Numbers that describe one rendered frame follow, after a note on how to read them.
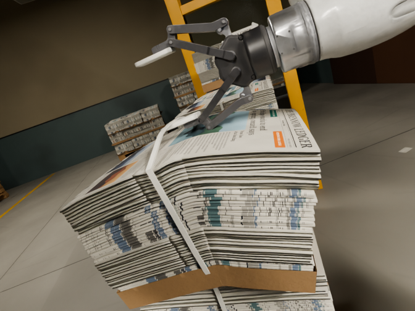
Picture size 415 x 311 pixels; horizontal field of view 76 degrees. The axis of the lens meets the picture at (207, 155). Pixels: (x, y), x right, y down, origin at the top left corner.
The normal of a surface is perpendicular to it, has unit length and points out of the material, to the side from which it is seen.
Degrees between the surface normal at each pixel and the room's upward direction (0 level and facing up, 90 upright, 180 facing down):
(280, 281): 93
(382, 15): 106
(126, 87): 90
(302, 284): 93
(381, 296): 0
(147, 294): 91
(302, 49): 114
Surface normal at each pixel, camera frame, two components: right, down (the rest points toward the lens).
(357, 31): -0.03, 0.72
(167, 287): -0.18, 0.38
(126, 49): 0.17, 0.25
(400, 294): -0.33, -0.90
